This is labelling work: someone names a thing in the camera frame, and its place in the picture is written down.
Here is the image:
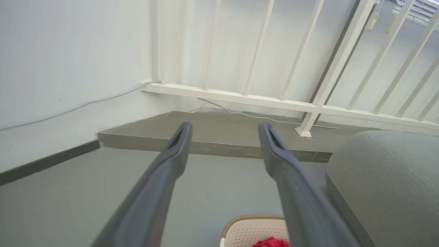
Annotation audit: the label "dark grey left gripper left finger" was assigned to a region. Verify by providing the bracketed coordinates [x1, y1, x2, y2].
[91, 122, 193, 247]

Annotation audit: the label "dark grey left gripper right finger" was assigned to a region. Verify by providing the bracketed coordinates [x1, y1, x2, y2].
[258, 122, 361, 247]

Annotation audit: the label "cream perforated plastic laundry basket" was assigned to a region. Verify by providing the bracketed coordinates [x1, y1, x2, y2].
[219, 214, 290, 247]

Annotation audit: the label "red garment with white stripes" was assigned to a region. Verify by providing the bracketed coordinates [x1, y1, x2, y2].
[252, 236, 290, 247]

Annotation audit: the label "grey fabric sofa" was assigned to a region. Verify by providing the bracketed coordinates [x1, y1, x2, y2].
[325, 130, 439, 247]

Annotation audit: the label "dark grey baseboard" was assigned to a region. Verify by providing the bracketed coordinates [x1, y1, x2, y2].
[0, 139, 101, 187]

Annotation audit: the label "white metal railing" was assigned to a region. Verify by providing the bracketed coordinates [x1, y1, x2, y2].
[140, 0, 439, 138]

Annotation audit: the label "white window blinds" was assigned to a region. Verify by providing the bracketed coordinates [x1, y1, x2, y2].
[393, 0, 439, 33]

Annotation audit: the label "white cable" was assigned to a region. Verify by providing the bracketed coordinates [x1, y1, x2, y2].
[197, 97, 340, 130]

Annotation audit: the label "grey cable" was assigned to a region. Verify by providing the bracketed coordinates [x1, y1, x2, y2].
[0, 81, 160, 132]

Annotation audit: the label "white blind cord pull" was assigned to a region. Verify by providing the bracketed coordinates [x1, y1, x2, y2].
[365, 1, 380, 32]
[385, 13, 399, 34]

